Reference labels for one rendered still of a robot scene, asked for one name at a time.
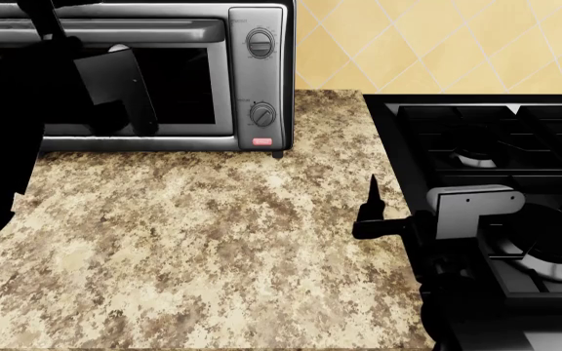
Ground large round oven knob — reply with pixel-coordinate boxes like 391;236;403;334
245;29;277;59

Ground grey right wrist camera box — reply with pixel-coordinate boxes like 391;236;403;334
425;183;527;241

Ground toaster oven glass door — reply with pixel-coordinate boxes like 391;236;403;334
0;18;239;149

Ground small round oven knob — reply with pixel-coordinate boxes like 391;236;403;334
248;101;278;129

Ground silver gas burner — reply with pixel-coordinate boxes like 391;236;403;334
449;140;501;169
486;204;562;284

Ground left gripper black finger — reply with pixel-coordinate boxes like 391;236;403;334
26;0;70;41

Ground black gas stove cooktop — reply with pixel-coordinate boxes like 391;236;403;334
362;94;562;351

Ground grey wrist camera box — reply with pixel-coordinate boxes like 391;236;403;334
72;43;161;137
425;183;527;241

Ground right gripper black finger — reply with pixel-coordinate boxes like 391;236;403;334
362;174;386;222

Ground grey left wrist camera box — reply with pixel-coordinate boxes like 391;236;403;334
72;43;161;137

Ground silver toaster oven body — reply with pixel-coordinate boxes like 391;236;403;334
0;0;298;160

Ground black cast iron grate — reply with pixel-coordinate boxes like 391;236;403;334
475;195;562;305
396;104;562;177

